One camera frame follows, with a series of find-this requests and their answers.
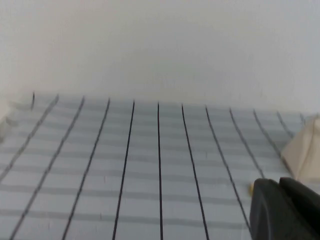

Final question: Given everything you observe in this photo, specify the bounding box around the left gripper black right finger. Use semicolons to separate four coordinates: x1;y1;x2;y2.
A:
278;176;320;240

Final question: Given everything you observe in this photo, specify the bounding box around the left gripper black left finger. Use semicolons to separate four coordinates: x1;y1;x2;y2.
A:
249;178;309;240

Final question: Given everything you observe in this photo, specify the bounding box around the blue-grey grid mat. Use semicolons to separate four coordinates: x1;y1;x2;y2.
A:
0;93;320;240

